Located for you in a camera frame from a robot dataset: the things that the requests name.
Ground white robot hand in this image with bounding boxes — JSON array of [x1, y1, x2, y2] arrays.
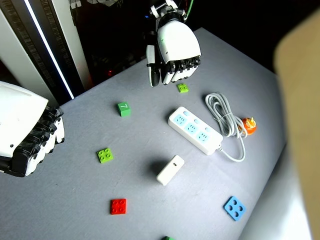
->
[[146, 18, 202, 88], [0, 81, 66, 178]]

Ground white power strip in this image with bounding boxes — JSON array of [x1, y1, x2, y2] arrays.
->
[[167, 106, 224, 156]]

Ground white charger block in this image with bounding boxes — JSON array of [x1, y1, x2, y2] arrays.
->
[[156, 154, 186, 187]]

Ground lime green stud brick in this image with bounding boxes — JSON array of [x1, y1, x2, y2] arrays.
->
[[96, 147, 115, 165], [176, 83, 190, 94]]

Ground white light strip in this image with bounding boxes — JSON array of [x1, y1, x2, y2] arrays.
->
[[23, 0, 75, 100]]

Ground green number seven cube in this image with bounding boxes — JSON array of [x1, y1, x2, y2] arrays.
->
[[116, 101, 132, 118]]

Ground grey table cloth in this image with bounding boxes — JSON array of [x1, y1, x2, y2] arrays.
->
[[0, 26, 288, 240]]

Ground orange toy with yellow top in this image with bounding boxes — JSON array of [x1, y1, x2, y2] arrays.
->
[[241, 116, 258, 136]]

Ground red stud brick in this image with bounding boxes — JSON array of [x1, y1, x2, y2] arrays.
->
[[109, 198, 128, 216]]

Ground blurred beige panel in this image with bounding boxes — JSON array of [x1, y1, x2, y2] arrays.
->
[[273, 7, 320, 240]]

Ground blue four-hole block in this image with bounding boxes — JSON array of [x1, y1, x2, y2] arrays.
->
[[222, 195, 247, 222]]

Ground green cable of arm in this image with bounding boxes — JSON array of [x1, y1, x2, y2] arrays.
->
[[186, 0, 196, 20]]

